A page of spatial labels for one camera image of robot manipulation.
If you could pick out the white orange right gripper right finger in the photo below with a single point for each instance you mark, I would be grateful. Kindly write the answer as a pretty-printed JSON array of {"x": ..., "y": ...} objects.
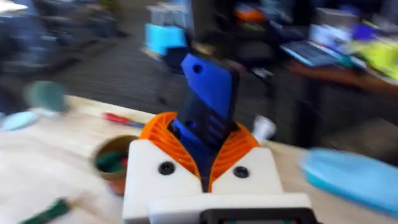
[{"x": 252, "y": 171}]

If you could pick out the white orange right gripper left finger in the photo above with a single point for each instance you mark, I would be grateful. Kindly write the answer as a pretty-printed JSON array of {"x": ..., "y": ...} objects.
[{"x": 149, "y": 174}]

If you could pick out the blue electric screwdriver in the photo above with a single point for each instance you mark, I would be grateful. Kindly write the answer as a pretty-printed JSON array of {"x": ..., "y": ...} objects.
[{"x": 206, "y": 112}]

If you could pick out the green toy vegetable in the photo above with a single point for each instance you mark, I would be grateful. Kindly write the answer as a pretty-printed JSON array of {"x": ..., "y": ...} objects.
[{"x": 46, "y": 213}]

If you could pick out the brown tub with toys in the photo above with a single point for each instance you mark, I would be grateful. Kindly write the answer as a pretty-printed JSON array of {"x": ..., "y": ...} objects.
[{"x": 113, "y": 163}]

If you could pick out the white cylinder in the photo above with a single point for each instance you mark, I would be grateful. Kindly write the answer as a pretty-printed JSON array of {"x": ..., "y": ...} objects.
[{"x": 263, "y": 128}]

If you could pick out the light blue plate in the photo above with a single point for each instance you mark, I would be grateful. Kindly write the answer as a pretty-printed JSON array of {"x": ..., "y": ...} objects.
[{"x": 351, "y": 179}]

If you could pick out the green disc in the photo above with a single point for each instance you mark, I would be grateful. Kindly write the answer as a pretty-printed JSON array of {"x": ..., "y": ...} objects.
[{"x": 45, "y": 96}]

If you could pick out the laptop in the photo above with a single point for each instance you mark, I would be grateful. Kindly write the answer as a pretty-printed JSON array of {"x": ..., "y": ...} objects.
[{"x": 309, "y": 53}]

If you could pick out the light blue box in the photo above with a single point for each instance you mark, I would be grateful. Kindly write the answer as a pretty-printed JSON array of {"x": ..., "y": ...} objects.
[{"x": 164, "y": 39}]

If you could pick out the pale blue plate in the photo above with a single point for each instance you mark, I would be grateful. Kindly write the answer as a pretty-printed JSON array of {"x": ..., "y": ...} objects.
[{"x": 19, "y": 120}]

